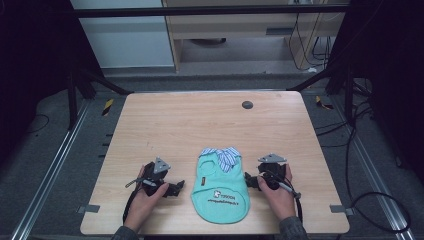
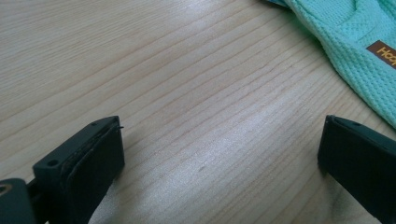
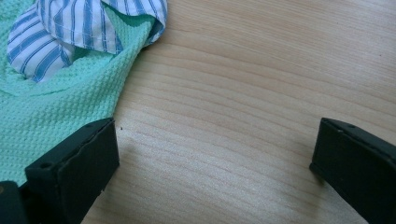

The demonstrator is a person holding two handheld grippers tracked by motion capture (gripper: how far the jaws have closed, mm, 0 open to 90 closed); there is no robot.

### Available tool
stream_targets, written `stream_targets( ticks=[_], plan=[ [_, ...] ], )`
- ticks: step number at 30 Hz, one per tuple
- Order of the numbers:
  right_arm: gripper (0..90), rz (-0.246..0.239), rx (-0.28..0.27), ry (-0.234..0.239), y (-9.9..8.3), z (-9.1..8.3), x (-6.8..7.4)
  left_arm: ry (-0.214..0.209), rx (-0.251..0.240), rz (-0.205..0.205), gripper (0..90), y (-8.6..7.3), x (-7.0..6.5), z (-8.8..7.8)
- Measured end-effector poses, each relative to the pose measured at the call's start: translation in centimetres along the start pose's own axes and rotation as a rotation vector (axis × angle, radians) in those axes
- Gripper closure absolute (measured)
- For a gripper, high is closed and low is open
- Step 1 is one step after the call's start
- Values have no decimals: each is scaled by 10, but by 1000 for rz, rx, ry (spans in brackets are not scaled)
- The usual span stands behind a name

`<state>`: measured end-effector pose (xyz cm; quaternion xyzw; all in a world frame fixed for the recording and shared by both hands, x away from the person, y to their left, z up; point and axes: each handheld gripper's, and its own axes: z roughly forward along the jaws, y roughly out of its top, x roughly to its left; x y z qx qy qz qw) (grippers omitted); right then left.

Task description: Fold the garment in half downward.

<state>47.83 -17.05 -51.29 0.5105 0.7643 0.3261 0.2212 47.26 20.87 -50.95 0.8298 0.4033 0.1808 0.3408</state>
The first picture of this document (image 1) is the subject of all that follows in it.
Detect grey metal table bracket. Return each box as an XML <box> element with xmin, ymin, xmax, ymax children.
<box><xmin>76</xmin><ymin>203</ymin><xmax>101</xmax><ymax>215</ymax></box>
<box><xmin>329</xmin><ymin>204</ymin><xmax>355</xmax><ymax>217</ymax></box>

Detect teal pet shirt striped collar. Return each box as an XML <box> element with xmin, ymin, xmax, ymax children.
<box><xmin>190</xmin><ymin>146</ymin><xmax>251</xmax><ymax>225</ymax></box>

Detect black metal stand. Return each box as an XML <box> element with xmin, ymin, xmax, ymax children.
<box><xmin>287</xmin><ymin>63</ymin><xmax>359</xmax><ymax>128</ymax></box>
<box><xmin>64</xmin><ymin>64</ymin><xmax>134</xmax><ymax>132</ymax></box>

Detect yellow black hazard tape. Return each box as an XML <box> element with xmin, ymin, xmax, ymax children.
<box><xmin>101</xmin><ymin>98</ymin><xmax>115</xmax><ymax>117</ymax></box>
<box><xmin>314</xmin><ymin>95</ymin><xmax>334</xmax><ymax>111</ymax></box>

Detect hand-held gripper black cable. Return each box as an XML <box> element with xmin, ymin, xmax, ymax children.
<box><xmin>121</xmin><ymin>177</ymin><xmax>158</xmax><ymax>225</ymax></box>
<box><xmin>262</xmin><ymin>169</ymin><xmax>304</xmax><ymax>224</ymax></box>

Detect black horizontal frame bar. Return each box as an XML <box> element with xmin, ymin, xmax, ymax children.
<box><xmin>68</xmin><ymin>3</ymin><xmax>354</xmax><ymax>19</ymax></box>

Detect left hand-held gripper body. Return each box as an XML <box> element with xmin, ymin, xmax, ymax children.
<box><xmin>142</xmin><ymin>156</ymin><xmax>172</xmax><ymax>197</ymax></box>

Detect thin black floor cable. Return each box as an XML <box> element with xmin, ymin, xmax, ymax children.
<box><xmin>26</xmin><ymin>113</ymin><xmax>51</xmax><ymax>135</ymax></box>

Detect light wooden desk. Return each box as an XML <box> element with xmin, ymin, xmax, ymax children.
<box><xmin>161</xmin><ymin>0</ymin><xmax>350</xmax><ymax>73</ymax></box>

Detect left hand-held gripper black cable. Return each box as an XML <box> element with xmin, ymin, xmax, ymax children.
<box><xmin>121</xmin><ymin>177</ymin><xmax>158</xmax><ymax>225</ymax></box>

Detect black hanging cables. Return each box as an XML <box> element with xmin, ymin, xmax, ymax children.
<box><xmin>288</xmin><ymin>0</ymin><xmax>334</xmax><ymax>73</ymax></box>

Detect person's right hand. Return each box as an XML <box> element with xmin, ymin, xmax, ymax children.
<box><xmin>257</xmin><ymin>164</ymin><xmax>297</xmax><ymax>222</ymax></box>

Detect aluminium floor rail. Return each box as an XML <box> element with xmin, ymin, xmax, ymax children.
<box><xmin>328</xmin><ymin>94</ymin><xmax>416</xmax><ymax>240</ymax></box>
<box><xmin>9</xmin><ymin>99</ymin><xmax>92</xmax><ymax>240</ymax></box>

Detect right hand-held gripper black cable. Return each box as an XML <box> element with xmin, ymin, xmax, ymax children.
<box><xmin>262</xmin><ymin>169</ymin><xmax>304</xmax><ymax>224</ymax></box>

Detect white cabinet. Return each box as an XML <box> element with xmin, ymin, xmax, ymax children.
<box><xmin>69</xmin><ymin>0</ymin><xmax>176</xmax><ymax>70</ymax></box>

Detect person's left hand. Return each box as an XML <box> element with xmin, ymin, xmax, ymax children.
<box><xmin>122</xmin><ymin>164</ymin><xmax>170</xmax><ymax>233</ymax></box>

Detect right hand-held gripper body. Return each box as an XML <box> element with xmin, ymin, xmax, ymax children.
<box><xmin>256</xmin><ymin>152</ymin><xmax>288</xmax><ymax>191</ymax></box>

